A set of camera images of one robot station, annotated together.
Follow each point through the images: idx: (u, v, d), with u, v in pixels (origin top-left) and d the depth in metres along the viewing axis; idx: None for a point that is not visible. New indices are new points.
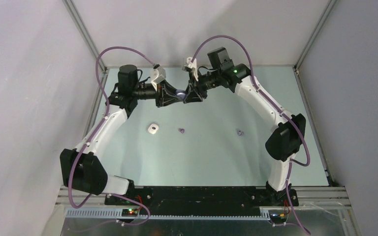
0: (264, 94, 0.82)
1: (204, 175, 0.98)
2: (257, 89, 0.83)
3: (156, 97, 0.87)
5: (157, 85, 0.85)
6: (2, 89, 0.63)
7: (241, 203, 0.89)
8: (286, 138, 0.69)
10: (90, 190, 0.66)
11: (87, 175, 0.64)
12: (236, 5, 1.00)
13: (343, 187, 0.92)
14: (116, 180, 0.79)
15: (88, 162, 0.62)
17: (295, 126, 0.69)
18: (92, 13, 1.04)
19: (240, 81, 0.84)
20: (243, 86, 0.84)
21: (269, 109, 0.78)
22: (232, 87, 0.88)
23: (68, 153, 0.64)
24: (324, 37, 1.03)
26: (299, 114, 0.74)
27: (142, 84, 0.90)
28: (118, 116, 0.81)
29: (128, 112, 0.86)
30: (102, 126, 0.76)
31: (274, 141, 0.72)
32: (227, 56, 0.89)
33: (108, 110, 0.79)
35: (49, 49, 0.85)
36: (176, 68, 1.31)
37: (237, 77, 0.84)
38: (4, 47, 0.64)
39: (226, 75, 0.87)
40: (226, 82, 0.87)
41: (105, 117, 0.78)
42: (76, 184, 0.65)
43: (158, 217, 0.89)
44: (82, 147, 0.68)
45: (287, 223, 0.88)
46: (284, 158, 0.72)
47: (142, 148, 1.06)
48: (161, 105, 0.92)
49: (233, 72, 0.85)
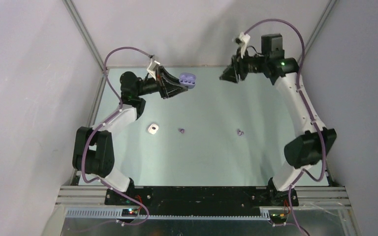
0: (302, 97, 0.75)
1: (204, 176, 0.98)
2: (298, 89, 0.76)
3: (160, 87, 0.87)
5: (155, 74, 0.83)
6: (2, 89, 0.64)
7: (241, 203, 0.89)
8: (308, 147, 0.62)
10: (99, 171, 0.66)
11: (98, 155, 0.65)
12: (237, 5, 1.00)
13: (343, 187, 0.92)
14: (118, 175, 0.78)
15: (103, 137, 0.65)
17: (322, 141, 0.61)
18: (92, 13, 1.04)
19: (287, 72, 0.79)
20: (284, 80, 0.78)
21: (301, 113, 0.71)
22: (273, 78, 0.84)
23: (83, 130, 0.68)
24: (325, 37, 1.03)
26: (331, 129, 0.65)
27: (145, 80, 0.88)
28: (130, 112, 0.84)
29: (137, 114, 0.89)
30: (116, 115, 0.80)
31: (295, 145, 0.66)
32: (281, 48, 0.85)
33: (122, 105, 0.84)
35: (49, 49, 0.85)
36: (176, 67, 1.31)
37: (283, 71, 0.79)
38: (4, 48, 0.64)
39: (271, 65, 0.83)
40: (268, 72, 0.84)
41: (119, 110, 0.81)
42: (86, 164, 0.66)
43: (158, 217, 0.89)
44: (99, 126, 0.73)
45: (287, 224, 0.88)
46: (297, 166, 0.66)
47: (142, 148, 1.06)
48: (166, 96, 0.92)
49: (279, 65, 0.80)
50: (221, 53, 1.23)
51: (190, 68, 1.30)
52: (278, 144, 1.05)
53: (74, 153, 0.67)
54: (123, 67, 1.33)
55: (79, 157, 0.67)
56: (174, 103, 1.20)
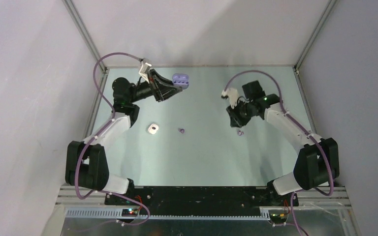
0: (291, 118, 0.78)
1: (204, 176, 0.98)
2: (284, 113, 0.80)
3: (153, 89, 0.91)
5: (148, 76, 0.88)
6: (2, 89, 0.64)
7: (241, 203, 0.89)
8: (313, 161, 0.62)
10: (93, 187, 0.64)
11: (91, 170, 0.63)
12: (237, 6, 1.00)
13: (343, 187, 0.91)
14: (116, 180, 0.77)
15: (95, 151, 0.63)
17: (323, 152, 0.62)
18: (92, 13, 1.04)
19: (269, 104, 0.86)
20: (269, 111, 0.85)
21: (296, 131, 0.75)
22: (262, 114, 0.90)
23: (75, 145, 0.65)
24: (325, 37, 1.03)
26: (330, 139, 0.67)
27: (138, 85, 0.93)
28: (123, 121, 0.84)
29: (131, 121, 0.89)
30: (109, 125, 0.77)
31: (301, 162, 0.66)
32: (259, 89, 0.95)
33: (115, 114, 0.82)
35: (49, 49, 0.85)
36: (176, 67, 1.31)
37: (266, 105, 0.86)
38: (5, 49, 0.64)
39: (257, 105, 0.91)
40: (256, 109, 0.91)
41: (112, 119, 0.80)
42: (79, 179, 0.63)
43: (159, 217, 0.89)
44: (91, 139, 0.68)
45: (287, 224, 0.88)
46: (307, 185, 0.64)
47: (142, 149, 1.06)
48: (161, 99, 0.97)
49: (262, 101, 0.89)
50: (221, 53, 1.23)
51: (190, 68, 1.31)
52: (278, 144, 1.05)
53: (66, 168, 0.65)
54: (123, 67, 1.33)
55: (73, 172, 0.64)
56: (174, 103, 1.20)
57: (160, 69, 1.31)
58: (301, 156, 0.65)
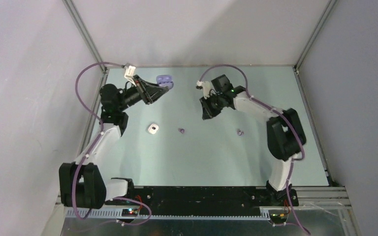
0: (257, 101, 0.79)
1: (204, 176, 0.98)
2: (249, 98, 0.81)
3: (141, 93, 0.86)
5: (134, 79, 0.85)
6: (3, 89, 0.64)
7: (241, 203, 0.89)
8: (279, 132, 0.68)
10: (92, 205, 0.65)
11: (88, 191, 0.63)
12: (236, 5, 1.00)
13: (343, 187, 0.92)
14: (114, 187, 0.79)
15: (88, 174, 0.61)
17: (286, 120, 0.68)
18: (92, 13, 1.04)
19: (236, 94, 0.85)
20: (237, 99, 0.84)
21: (260, 109, 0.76)
22: (231, 106, 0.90)
23: (65, 168, 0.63)
24: (325, 37, 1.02)
26: (292, 109, 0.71)
27: (125, 92, 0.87)
28: (113, 132, 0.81)
29: (120, 130, 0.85)
30: (99, 139, 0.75)
31: (270, 136, 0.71)
32: (226, 79, 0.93)
33: (103, 127, 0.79)
35: (49, 49, 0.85)
36: (176, 67, 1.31)
37: (234, 96, 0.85)
38: (4, 49, 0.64)
39: (226, 97, 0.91)
40: (225, 102, 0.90)
41: (101, 132, 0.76)
42: (78, 200, 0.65)
43: (159, 217, 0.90)
44: (82, 160, 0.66)
45: (287, 223, 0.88)
46: (283, 156, 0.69)
47: (142, 149, 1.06)
48: (150, 101, 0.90)
49: (229, 93, 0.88)
50: (221, 53, 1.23)
51: (190, 68, 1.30)
52: None
53: (62, 191, 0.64)
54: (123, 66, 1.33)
55: (69, 195, 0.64)
56: (174, 103, 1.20)
57: (160, 68, 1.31)
58: (269, 129, 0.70)
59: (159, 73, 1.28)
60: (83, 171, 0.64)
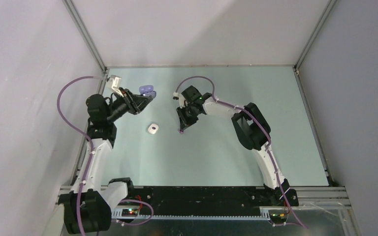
0: (222, 103, 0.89)
1: (203, 176, 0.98)
2: (215, 101, 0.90)
3: (128, 103, 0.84)
5: (120, 90, 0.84)
6: (2, 89, 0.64)
7: (241, 203, 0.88)
8: (244, 125, 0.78)
10: (101, 227, 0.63)
11: (92, 215, 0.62)
12: (236, 5, 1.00)
13: (343, 187, 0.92)
14: (117, 195, 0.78)
15: (90, 200, 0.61)
17: (249, 114, 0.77)
18: (92, 13, 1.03)
19: (204, 101, 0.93)
20: (205, 103, 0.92)
21: (226, 108, 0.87)
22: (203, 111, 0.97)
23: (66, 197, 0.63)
24: (325, 37, 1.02)
26: (251, 103, 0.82)
27: (111, 103, 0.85)
28: (105, 147, 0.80)
29: (111, 142, 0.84)
30: (92, 160, 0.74)
31: (238, 131, 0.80)
32: (194, 88, 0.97)
33: (93, 144, 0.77)
35: (48, 49, 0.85)
36: (175, 67, 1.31)
37: (202, 103, 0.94)
38: (4, 49, 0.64)
39: (196, 104, 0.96)
40: (196, 109, 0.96)
41: (93, 152, 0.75)
42: (86, 225, 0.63)
43: (159, 217, 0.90)
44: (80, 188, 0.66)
45: (287, 223, 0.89)
46: (255, 146, 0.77)
47: (142, 150, 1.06)
48: (139, 111, 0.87)
49: (198, 100, 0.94)
50: (221, 53, 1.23)
51: (190, 68, 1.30)
52: (278, 144, 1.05)
53: (66, 221, 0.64)
54: (123, 66, 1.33)
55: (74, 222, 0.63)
56: (174, 103, 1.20)
57: (160, 68, 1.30)
58: (236, 126, 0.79)
59: (158, 73, 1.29)
60: (83, 198, 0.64)
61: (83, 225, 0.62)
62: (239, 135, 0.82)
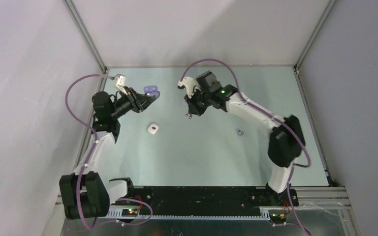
0: (253, 106, 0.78)
1: (203, 177, 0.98)
2: (245, 102, 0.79)
3: (132, 101, 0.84)
5: (124, 88, 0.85)
6: (3, 89, 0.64)
7: (241, 203, 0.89)
8: (284, 141, 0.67)
10: (99, 214, 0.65)
11: (93, 199, 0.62)
12: (236, 6, 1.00)
13: (343, 187, 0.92)
14: (115, 191, 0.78)
15: (90, 183, 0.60)
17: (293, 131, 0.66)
18: (92, 13, 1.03)
19: (230, 97, 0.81)
20: (232, 103, 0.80)
21: (260, 116, 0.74)
22: (223, 107, 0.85)
23: (66, 180, 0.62)
24: (325, 37, 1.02)
26: (292, 116, 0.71)
27: (115, 102, 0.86)
28: (108, 138, 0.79)
29: (114, 137, 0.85)
30: (95, 148, 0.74)
31: (273, 144, 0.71)
32: (214, 77, 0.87)
33: (97, 134, 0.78)
35: (48, 49, 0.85)
36: (175, 67, 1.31)
37: (227, 99, 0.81)
38: (3, 49, 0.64)
39: (216, 98, 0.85)
40: (216, 103, 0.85)
41: (96, 141, 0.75)
42: (85, 211, 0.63)
43: (159, 217, 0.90)
44: (81, 169, 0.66)
45: (287, 223, 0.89)
46: (286, 163, 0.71)
47: (142, 149, 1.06)
48: (141, 109, 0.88)
49: (220, 94, 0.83)
50: (221, 53, 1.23)
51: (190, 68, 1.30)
52: None
53: (65, 204, 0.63)
54: (123, 66, 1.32)
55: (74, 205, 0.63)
56: (174, 103, 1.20)
57: (160, 69, 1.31)
58: (274, 140, 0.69)
59: (158, 73, 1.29)
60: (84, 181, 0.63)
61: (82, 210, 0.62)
62: (271, 148, 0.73)
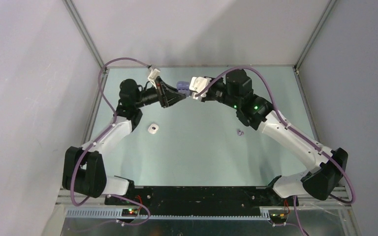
0: (295, 132, 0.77)
1: (204, 179, 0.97)
2: (286, 126, 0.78)
3: (160, 95, 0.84)
5: (156, 82, 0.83)
6: (2, 89, 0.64)
7: (241, 203, 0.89)
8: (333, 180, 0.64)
10: (89, 193, 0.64)
11: (88, 177, 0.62)
12: (236, 6, 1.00)
13: (343, 187, 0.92)
14: (114, 187, 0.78)
15: (92, 160, 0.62)
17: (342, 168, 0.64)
18: (92, 13, 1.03)
19: (265, 117, 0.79)
20: (268, 124, 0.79)
21: (307, 147, 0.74)
22: (253, 125, 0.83)
23: (73, 151, 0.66)
24: (325, 37, 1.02)
26: (339, 149, 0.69)
27: (144, 91, 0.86)
28: (125, 126, 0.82)
29: (132, 126, 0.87)
30: (109, 130, 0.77)
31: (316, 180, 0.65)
32: (249, 85, 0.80)
33: (116, 119, 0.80)
35: (48, 49, 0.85)
36: (175, 67, 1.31)
37: (263, 119, 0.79)
38: (3, 49, 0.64)
39: (248, 113, 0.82)
40: (247, 120, 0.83)
41: (112, 125, 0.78)
42: (76, 185, 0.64)
43: (158, 217, 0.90)
44: (89, 146, 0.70)
45: (287, 223, 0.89)
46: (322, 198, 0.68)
47: (142, 149, 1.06)
48: (167, 105, 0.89)
49: (254, 110, 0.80)
50: (221, 53, 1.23)
51: (190, 68, 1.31)
52: (277, 144, 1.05)
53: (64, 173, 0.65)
54: (123, 66, 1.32)
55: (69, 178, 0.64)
56: None
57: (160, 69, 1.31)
58: (324, 179, 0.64)
59: None
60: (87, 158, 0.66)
61: (74, 183, 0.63)
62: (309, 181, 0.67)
